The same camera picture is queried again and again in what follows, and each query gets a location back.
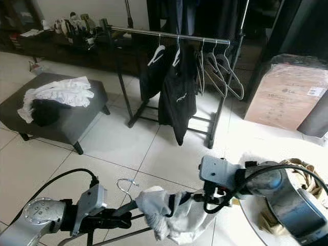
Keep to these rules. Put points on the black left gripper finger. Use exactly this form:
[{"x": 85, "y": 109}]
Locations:
[
  {"x": 125, "y": 207},
  {"x": 128, "y": 212}
]

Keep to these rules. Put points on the grey hanger with metal hook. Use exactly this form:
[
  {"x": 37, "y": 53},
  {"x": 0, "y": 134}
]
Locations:
[{"x": 135, "y": 182}]

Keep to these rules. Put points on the beige garment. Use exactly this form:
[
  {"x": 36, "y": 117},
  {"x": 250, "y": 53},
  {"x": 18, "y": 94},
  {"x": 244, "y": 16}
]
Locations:
[{"x": 305, "y": 177}]

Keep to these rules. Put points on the white printed garment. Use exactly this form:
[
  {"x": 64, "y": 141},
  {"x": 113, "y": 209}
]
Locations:
[{"x": 61, "y": 91}]

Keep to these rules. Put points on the grey plastic hanger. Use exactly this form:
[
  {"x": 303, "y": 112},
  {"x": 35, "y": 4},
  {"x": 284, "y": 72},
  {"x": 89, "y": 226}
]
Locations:
[
  {"x": 233, "y": 78},
  {"x": 216, "y": 76},
  {"x": 200, "y": 72}
]

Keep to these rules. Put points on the white plastic hanger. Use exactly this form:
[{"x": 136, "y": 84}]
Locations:
[
  {"x": 177, "y": 54},
  {"x": 156, "y": 53}
]

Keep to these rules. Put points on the round white table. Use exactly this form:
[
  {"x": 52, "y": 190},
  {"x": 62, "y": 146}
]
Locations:
[{"x": 251, "y": 225}]

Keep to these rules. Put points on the long black printed garment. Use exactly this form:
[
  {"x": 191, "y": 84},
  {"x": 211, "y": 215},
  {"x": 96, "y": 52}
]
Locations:
[{"x": 178, "y": 102}]

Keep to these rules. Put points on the dark grey ottoman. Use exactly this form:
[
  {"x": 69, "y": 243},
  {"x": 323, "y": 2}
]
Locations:
[{"x": 82, "y": 120}]

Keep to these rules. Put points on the black crumpled garment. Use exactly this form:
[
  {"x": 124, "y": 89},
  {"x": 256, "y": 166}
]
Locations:
[{"x": 46, "y": 113}]

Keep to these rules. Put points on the short black hanging garment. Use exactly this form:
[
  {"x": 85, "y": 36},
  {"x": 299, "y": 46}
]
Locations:
[{"x": 152, "y": 79}]

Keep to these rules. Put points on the wrapped brown cardboard box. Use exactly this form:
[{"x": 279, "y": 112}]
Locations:
[{"x": 282, "y": 97}]

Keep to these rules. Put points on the dark wooden sideboard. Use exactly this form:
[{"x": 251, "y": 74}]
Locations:
[{"x": 77, "y": 51}]

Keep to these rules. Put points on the black metal clothes rack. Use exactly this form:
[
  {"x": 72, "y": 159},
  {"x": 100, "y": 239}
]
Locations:
[{"x": 169, "y": 34}]

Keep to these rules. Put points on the blue white pack red top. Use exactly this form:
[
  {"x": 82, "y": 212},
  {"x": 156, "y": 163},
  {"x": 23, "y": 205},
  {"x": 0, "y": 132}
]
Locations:
[{"x": 38, "y": 66}]

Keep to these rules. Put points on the white papers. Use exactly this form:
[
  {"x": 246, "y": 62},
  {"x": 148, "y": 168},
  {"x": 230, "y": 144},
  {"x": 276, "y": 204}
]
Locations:
[{"x": 33, "y": 33}]

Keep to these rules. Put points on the dark wooden bookshelf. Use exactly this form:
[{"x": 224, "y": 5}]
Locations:
[{"x": 10, "y": 15}]

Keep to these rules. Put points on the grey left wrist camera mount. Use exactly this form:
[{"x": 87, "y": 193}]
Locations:
[{"x": 89, "y": 205}]

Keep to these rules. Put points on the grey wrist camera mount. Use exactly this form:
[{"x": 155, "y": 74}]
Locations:
[
  {"x": 89, "y": 205},
  {"x": 220, "y": 174}
]

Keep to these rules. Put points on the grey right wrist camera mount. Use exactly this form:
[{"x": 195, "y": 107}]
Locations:
[{"x": 220, "y": 174}]

